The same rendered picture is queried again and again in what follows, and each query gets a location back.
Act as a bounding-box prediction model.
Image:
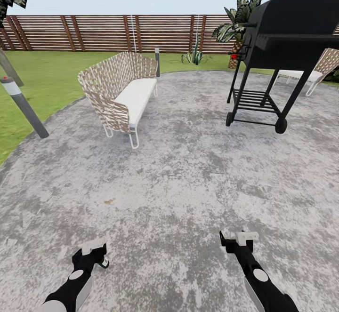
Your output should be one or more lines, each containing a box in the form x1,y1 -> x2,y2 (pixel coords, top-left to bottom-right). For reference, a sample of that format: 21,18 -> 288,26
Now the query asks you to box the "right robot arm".
220,231 -> 299,312

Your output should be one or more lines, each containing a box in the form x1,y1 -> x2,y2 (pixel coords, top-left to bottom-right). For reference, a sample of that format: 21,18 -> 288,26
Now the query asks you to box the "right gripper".
220,233 -> 253,261

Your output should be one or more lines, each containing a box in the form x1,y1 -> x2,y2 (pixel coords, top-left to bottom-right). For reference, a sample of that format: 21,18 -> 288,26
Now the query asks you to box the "pesticide atomizer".
100,256 -> 110,269

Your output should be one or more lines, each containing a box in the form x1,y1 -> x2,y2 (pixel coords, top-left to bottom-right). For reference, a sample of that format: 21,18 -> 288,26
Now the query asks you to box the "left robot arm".
34,238 -> 107,312

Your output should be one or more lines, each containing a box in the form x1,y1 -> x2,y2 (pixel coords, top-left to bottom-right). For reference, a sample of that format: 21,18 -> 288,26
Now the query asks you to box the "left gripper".
73,244 -> 107,268

